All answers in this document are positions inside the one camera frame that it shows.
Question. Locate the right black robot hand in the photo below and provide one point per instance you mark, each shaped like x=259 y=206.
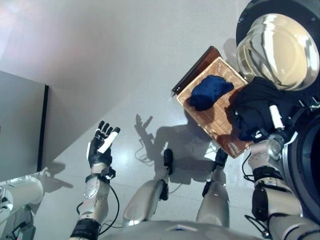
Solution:
x=276 y=117

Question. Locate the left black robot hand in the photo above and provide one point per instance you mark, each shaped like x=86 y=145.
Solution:
x=98 y=155

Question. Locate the black garment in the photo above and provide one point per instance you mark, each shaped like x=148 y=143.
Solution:
x=252 y=107

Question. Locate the blue garment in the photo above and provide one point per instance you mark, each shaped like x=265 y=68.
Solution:
x=210 y=92

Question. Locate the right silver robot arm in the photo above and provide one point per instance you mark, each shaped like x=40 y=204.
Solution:
x=277 y=200

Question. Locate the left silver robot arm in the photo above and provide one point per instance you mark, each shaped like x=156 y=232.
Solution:
x=95 y=195

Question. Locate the woven wicker basket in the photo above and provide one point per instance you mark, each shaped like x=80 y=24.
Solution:
x=215 y=125

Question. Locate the round glass washer door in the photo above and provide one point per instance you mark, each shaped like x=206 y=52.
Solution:
x=280 y=50

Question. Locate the grey cabinet with black edge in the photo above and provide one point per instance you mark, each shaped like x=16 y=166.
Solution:
x=20 y=125

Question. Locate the white cylindrical object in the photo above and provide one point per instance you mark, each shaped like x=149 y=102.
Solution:
x=22 y=193

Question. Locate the dark brown wooden stool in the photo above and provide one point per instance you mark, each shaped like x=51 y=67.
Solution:
x=197 y=65

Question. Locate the right silver robot leg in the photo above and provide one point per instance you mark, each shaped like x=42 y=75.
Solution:
x=215 y=197

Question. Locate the silver robot torso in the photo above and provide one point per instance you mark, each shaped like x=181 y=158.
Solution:
x=175 y=230

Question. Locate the grey equipment stand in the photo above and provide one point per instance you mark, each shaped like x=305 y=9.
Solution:
x=15 y=225

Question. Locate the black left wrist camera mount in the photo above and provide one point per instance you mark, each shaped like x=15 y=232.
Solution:
x=108 y=173

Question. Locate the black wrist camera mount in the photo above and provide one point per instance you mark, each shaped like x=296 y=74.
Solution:
x=258 y=135
x=108 y=173

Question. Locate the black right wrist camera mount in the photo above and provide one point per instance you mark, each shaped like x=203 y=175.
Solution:
x=258 y=135

